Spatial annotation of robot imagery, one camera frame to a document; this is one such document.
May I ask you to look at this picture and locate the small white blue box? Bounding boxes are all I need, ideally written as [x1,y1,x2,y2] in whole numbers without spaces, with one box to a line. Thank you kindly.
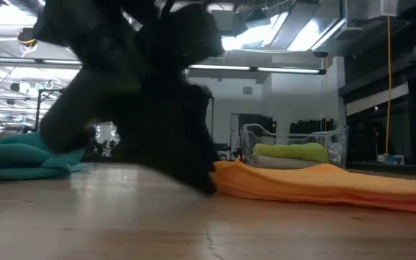
[376,154,405,165]

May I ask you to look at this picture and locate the hanging yellow cable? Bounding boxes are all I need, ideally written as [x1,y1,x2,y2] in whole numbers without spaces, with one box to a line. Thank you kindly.
[385,0,394,156]

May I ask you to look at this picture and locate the light grey microfiber towel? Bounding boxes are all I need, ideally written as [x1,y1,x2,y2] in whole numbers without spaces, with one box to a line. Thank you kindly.
[254,155,319,170]

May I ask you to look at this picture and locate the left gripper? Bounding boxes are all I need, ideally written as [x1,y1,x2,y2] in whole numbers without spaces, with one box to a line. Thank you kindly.
[32,0,165,155]

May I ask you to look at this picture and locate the teal microfiber towel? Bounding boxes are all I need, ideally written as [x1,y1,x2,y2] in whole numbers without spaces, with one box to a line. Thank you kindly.
[0,131,93,183]

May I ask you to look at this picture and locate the black ceiling cable reel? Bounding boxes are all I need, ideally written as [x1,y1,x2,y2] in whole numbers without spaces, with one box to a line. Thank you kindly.
[16,27,38,48]

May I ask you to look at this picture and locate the long ceiling light bar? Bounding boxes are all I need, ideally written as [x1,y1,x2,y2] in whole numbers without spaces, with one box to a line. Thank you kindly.
[0,56,327,75]

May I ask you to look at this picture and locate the lime green microfiber towel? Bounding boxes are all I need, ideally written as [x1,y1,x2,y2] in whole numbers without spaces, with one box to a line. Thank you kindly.
[253,142,330,163]

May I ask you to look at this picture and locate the orange microfiber towel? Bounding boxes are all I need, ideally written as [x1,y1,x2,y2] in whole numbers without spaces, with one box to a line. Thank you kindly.
[209,160,416,215]

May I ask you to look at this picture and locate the clear plastic bin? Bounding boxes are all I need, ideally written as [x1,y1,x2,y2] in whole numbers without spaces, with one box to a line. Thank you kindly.
[240,123,350,170]

